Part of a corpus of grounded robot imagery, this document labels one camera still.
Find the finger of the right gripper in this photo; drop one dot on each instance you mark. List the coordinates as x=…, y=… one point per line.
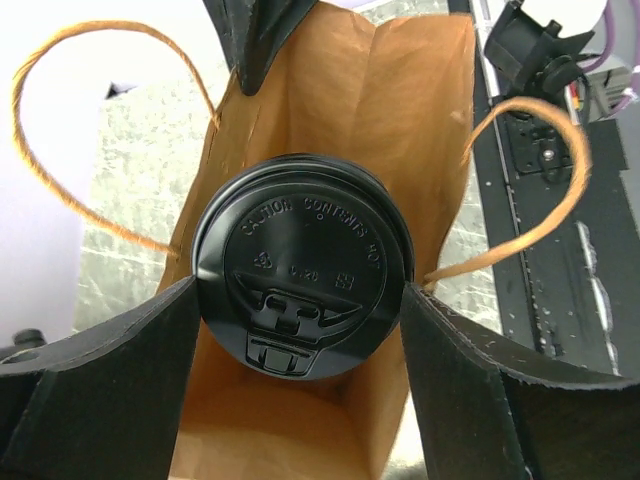
x=252, y=32

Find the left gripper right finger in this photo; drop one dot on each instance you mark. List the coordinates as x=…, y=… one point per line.
x=489, y=408

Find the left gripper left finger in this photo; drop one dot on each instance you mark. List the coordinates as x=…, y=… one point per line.
x=104, y=403

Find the brown paper bag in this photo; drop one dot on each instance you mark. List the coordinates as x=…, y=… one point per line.
x=397, y=100

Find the black plastic cup lid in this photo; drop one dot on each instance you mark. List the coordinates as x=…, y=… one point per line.
x=300, y=263

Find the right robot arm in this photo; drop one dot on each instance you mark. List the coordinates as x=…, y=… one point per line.
x=533, y=58

